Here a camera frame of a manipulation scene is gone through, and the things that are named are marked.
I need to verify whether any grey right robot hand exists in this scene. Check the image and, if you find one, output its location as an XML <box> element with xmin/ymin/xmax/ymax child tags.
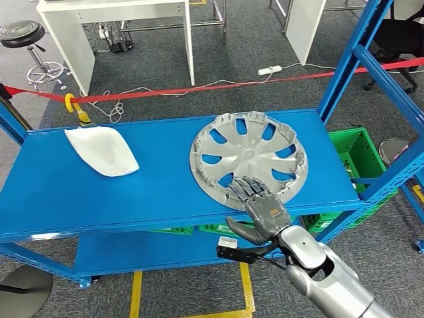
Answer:
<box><xmin>225</xmin><ymin>176</ymin><xmax>292</xmax><ymax>246</ymax></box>

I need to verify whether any silver plastic wheel hubcap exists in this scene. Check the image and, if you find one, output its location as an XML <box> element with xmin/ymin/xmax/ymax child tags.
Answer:
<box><xmin>189</xmin><ymin>111</ymin><xmax>309</xmax><ymax>206</ymax></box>

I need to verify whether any yellow floor tape outline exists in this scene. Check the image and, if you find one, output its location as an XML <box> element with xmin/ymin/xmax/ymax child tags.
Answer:
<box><xmin>129</xmin><ymin>262</ymin><xmax>257</xmax><ymax>318</ymax></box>

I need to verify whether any red barrier belt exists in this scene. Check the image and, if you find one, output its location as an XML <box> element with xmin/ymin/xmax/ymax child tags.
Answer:
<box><xmin>3</xmin><ymin>57</ymin><xmax>424</xmax><ymax>105</ymax></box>

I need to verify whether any chrome stanchion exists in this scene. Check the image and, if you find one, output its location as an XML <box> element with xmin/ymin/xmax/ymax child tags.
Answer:
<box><xmin>379</xmin><ymin>138</ymin><xmax>411</xmax><ymax>167</ymax></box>

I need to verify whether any white desk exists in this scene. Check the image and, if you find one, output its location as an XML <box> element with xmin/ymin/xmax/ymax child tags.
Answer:
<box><xmin>36</xmin><ymin>0</ymin><xmax>196</xmax><ymax>97</ymax></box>
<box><xmin>284</xmin><ymin>0</ymin><xmax>327</xmax><ymax>67</ymax></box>

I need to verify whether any white plastic mirror cover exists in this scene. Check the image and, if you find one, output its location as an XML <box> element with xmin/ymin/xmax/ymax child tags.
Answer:
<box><xmin>64</xmin><ymin>126</ymin><xmax>140</xmax><ymax>178</ymax></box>

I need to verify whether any black office chair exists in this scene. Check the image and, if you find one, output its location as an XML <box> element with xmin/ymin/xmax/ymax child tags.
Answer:
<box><xmin>362</xmin><ymin>0</ymin><xmax>424</xmax><ymax>94</ymax></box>

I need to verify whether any yellow hook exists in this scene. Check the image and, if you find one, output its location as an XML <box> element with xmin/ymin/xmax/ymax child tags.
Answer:
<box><xmin>64</xmin><ymin>93</ymin><xmax>94</xmax><ymax>127</ymax></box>

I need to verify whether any black round stool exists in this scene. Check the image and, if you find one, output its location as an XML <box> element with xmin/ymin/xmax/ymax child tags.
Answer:
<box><xmin>0</xmin><ymin>21</ymin><xmax>65</xmax><ymax>86</ymax></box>

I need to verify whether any black camera bracket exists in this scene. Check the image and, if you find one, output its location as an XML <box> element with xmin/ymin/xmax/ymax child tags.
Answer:
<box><xmin>217</xmin><ymin>238</ymin><xmax>289</xmax><ymax>270</ymax></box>

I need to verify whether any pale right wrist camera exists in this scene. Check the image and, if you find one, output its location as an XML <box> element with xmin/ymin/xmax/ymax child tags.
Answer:
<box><xmin>219</xmin><ymin>236</ymin><xmax>238</xmax><ymax>250</ymax></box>

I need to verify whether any white power cable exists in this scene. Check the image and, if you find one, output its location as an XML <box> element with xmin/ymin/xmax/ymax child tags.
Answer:
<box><xmin>79</xmin><ymin>62</ymin><xmax>337</xmax><ymax>125</ymax></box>

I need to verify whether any steel table frame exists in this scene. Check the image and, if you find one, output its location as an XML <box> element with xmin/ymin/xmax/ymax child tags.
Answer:
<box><xmin>119</xmin><ymin>0</ymin><xmax>229</xmax><ymax>44</ymax></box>
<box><xmin>269</xmin><ymin>0</ymin><xmax>368</xmax><ymax>34</ymax></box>

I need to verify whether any black device with cables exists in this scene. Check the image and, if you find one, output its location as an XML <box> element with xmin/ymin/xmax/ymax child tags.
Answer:
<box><xmin>107</xmin><ymin>24</ymin><xmax>135</xmax><ymax>54</ymax></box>

